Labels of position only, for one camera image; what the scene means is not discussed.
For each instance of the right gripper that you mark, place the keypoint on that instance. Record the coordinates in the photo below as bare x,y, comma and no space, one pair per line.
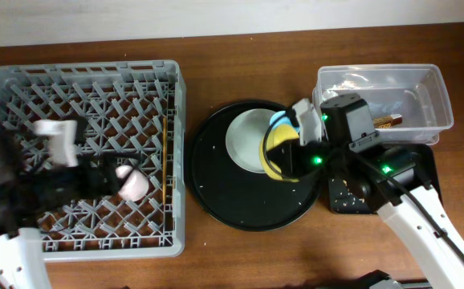
296,161

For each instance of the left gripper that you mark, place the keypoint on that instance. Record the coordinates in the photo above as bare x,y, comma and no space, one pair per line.
96,178

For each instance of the food scraps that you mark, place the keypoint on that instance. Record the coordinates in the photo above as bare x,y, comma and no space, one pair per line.
342,201

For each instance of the pink cup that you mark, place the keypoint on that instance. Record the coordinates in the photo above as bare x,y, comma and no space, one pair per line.
133,183

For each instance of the yellow bowl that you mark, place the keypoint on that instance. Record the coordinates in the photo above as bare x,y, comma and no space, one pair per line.
275,138

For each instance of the blue cup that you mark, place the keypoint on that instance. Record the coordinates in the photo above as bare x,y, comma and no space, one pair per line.
280,118

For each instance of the gold snack wrapper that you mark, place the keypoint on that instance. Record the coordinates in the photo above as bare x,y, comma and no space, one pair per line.
387,121

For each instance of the wooden chopstick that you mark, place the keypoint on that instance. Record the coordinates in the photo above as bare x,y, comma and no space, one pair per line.
164,159

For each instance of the white napkin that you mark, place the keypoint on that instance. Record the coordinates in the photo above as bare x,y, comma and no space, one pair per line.
327,95

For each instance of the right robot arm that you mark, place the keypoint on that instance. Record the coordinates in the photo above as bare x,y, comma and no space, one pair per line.
338,139

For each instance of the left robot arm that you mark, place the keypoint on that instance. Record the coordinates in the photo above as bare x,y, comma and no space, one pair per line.
24,195

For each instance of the grey dishwasher rack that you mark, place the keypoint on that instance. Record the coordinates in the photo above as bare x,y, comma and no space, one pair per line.
124,104

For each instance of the black rectangular tray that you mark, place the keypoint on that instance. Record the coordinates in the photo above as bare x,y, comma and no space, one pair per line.
364,191

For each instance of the grey plate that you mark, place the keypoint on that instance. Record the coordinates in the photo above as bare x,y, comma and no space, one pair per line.
244,136

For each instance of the round black tray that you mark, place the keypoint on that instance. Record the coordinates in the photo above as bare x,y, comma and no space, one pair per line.
238,198

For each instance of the clear plastic bin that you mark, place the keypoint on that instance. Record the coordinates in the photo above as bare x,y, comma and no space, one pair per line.
416,91

